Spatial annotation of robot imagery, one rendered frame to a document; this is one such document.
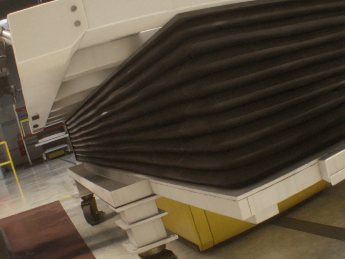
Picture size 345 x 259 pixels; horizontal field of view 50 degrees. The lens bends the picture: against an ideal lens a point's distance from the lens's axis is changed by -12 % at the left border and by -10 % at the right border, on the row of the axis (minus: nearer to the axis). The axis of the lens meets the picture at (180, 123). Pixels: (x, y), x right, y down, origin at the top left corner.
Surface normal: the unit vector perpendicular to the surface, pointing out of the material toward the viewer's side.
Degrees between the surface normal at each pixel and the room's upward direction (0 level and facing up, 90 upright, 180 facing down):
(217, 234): 90
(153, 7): 90
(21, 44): 90
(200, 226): 90
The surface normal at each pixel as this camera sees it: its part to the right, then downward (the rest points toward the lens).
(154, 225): 0.35, -0.07
